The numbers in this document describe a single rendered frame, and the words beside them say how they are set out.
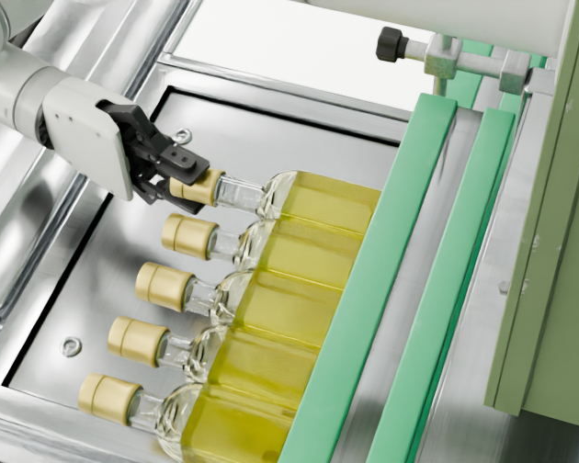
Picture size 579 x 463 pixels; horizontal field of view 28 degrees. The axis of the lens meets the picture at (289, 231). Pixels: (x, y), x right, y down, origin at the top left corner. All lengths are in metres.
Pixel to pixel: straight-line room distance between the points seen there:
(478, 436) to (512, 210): 0.19
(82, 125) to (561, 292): 0.65
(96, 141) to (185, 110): 0.24
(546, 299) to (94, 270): 0.73
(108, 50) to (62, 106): 0.30
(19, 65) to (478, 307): 0.55
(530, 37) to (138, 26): 0.84
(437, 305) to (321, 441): 0.13
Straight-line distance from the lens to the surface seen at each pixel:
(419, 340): 0.81
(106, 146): 1.08
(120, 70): 1.37
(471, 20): 0.63
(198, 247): 1.02
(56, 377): 1.13
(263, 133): 1.28
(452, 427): 0.76
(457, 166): 0.91
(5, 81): 1.16
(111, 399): 0.95
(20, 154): 1.33
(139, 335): 0.97
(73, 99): 1.10
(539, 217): 0.51
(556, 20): 0.62
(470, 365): 0.79
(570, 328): 0.54
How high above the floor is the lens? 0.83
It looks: 13 degrees up
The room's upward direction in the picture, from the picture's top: 75 degrees counter-clockwise
